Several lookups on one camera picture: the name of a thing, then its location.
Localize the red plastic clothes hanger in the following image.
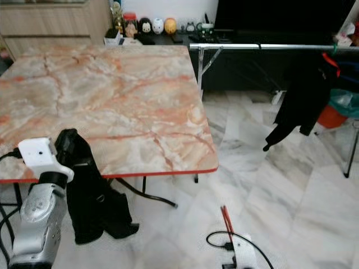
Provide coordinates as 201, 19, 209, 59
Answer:
220, 206, 235, 243

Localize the black t-shirt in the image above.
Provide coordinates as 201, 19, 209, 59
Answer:
265, 53, 340, 152
55, 129, 140, 245

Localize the red hanger with green hook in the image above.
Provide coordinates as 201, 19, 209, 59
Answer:
321, 48, 343, 78

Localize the red bin with teal bag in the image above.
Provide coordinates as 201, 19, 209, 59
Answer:
317, 89, 359, 129

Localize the silver metal clothes rack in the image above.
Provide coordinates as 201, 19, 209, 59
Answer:
190, 43, 359, 179

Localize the black soundbar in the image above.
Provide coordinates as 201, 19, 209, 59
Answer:
236, 31, 340, 44

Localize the green mug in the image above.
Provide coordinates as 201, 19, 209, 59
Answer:
196, 21, 214, 39

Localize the white egg toy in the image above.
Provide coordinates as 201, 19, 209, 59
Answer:
151, 18, 164, 35

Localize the white tissue pack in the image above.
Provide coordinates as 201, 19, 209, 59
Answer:
335, 31, 354, 48

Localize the black television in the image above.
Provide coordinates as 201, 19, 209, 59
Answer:
214, 0, 354, 33

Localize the black mouse toy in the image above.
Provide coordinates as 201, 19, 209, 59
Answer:
139, 17, 152, 34

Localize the white box black lid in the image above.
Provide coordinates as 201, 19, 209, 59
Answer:
104, 28, 125, 45

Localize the red lid jar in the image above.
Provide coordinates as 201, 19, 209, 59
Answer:
123, 12, 138, 39

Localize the gold trophy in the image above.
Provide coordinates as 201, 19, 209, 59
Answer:
111, 0, 124, 31

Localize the light wood sideboard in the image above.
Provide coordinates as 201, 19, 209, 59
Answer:
0, 0, 112, 61

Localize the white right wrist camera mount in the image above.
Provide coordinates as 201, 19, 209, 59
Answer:
230, 241, 259, 269

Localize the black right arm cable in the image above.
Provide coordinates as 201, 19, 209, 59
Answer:
206, 231, 274, 269

